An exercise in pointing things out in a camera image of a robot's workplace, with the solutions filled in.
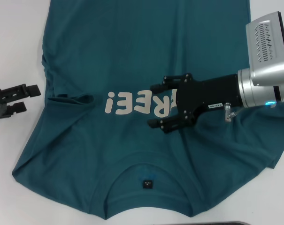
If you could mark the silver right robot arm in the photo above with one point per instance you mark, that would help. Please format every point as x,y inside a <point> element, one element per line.
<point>246,91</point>

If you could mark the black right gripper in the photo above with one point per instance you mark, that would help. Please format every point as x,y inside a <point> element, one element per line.
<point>200,93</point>

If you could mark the teal blue printed t-shirt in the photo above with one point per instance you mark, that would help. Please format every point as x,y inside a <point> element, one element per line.
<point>132,47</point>

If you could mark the silver plug on right gripper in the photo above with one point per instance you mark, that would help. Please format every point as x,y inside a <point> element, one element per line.
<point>227,112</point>

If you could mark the silver vented wrist camera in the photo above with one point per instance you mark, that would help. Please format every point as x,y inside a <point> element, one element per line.
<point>263,44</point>

